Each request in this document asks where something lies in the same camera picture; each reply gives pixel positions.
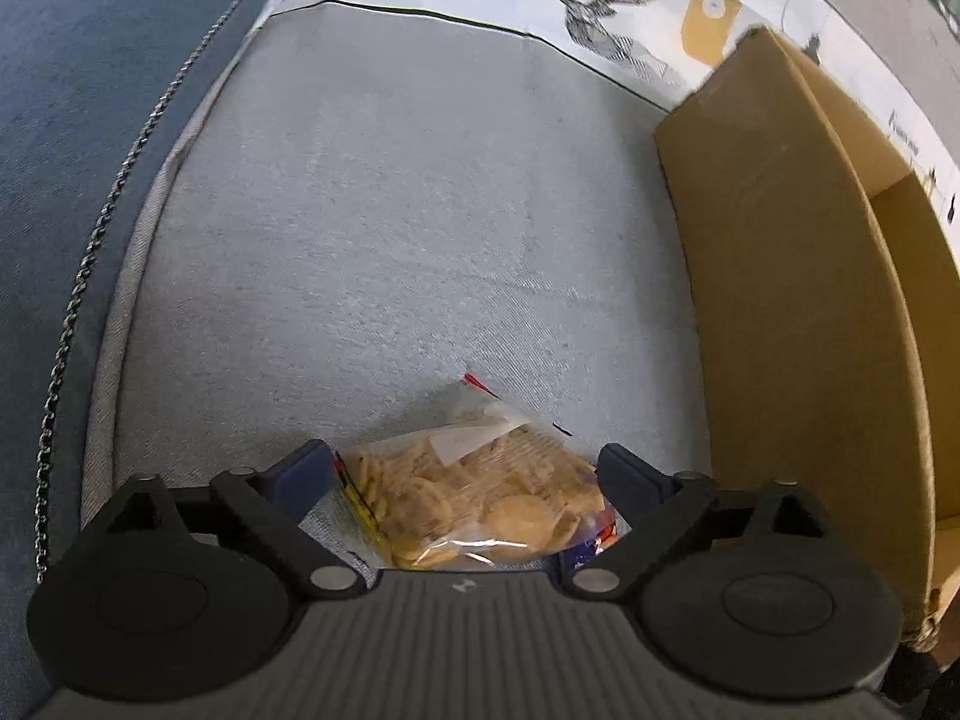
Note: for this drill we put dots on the open cardboard box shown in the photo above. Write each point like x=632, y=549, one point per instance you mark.
x=827, y=307

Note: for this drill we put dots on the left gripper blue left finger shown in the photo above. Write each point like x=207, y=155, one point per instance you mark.
x=296, y=483

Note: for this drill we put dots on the grey printed sofa cover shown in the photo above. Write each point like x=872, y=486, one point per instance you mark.
x=667, y=47

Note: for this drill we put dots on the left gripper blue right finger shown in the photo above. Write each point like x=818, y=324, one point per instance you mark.
x=631, y=485

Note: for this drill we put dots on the clear bag of crackers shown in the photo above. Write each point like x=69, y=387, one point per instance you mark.
x=489, y=486

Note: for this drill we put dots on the blue sofa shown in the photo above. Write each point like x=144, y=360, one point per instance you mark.
x=94, y=94

